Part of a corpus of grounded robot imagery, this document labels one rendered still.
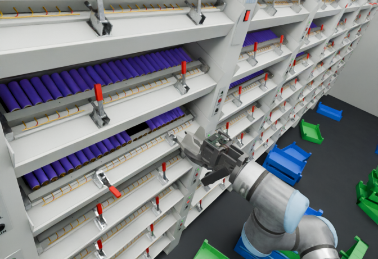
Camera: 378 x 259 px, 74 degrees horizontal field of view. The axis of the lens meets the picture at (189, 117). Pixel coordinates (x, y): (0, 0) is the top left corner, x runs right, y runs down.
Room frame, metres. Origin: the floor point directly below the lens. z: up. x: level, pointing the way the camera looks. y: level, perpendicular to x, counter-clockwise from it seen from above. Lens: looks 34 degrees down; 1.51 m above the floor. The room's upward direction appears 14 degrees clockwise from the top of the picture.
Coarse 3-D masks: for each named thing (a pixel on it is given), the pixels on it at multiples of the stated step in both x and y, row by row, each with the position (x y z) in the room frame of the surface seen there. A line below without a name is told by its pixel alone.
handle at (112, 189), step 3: (102, 180) 0.42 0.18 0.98; (105, 180) 0.42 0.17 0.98; (105, 183) 0.41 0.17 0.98; (108, 183) 0.41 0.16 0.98; (108, 186) 0.41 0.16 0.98; (111, 186) 0.41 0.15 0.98; (111, 189) 0.40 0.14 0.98; (114, 189) 0.40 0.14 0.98; (111, 192) 0.39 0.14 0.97; (114, 192) 0.39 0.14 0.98; (117, 192) 0.39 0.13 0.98; (114, 195) 0.39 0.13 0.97; (117, 195) 0.38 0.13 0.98; (120, 195) 0.39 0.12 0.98
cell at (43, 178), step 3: (39, 168) 0.38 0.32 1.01; (33, 171) 0.38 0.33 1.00; (36, 171) 0.37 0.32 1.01; (39, 171) 0.38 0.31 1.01; (42, 171) 0.38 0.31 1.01; (36, 174) 0.37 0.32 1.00; (39, 174) 0.37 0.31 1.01; (42, 174) 0.37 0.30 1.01; (45, 174) 0.38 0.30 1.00; (39, 177) 0.37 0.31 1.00; (42, 177) 0.37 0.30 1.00; (45, 177) 0.37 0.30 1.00; (39, 180) 0.36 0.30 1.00; (42, 180) 0.36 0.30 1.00; (45, 180) 0.36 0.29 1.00; (48, 180) 0.37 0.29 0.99; (42, 183) 0.36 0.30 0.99
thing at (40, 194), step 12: (180, 120) 0.73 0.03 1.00; (156, 132) 0.64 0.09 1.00; (132, 144) 0.55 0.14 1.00; (144, 144) 0.59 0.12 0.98; (108, 156) 0.48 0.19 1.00; (120, 156) 0.51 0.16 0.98; (132, 156) 0.53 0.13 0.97; (84, 168) 0.43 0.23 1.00; (60, 180) 0.37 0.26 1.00; (72, 180) 0.39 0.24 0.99; (36, 192) 0.33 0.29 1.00; (48, 192) 0.34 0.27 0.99
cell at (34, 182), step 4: (32, 172) 0.37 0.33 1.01; (24, 176) 0.36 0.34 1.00; (28, 176) 0.36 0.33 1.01; (32, 176) 0.36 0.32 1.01; (28, 180) 0.35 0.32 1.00; (32, 180) 0.35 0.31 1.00; (36, 180) 0.36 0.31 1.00; (32, 184) 0.34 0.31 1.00; (36, 184) 0.35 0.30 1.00; (32, 188) 0.34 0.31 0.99
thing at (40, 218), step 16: (192, 112) 0.79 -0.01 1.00; (160, 128) 0.68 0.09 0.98; (192, 128) 0.75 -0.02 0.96; (160, 144) 0.62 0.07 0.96; (176, 144) 0.65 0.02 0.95; (128, 160) 0.52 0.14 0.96; (144, 160) 0.54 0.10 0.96; (112, 176) 0.45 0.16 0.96; (128, 176) 0.49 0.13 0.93; (64, 192) 0.37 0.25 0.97; (80, 192) 0.38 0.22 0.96; (96, 192) 0.40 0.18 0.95; (32, 208) 0.31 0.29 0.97; (48, 208) 0.32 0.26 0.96; (64, 208) 0.33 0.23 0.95; (32, 224) 0.26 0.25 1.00; (48, 224) 0.30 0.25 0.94
